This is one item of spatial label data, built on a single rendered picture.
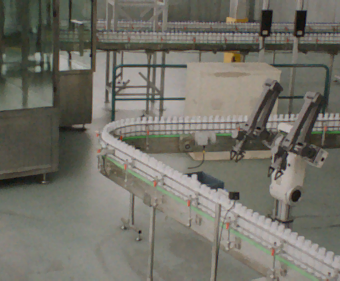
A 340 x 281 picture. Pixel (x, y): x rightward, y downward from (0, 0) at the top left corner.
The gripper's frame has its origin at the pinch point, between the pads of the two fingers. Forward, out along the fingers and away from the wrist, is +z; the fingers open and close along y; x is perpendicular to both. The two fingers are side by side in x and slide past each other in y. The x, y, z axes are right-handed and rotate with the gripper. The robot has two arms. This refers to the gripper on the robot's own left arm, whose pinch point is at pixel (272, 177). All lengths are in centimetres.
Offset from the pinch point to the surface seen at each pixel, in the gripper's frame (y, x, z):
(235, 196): 51, -77, 20
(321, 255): 84, -28, 27
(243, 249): 21, -16, 50
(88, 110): -560, 220, 26
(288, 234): 55, -26, 27
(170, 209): -66, -8, 55
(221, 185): -81, 43, 23
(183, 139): -186, 78, 3
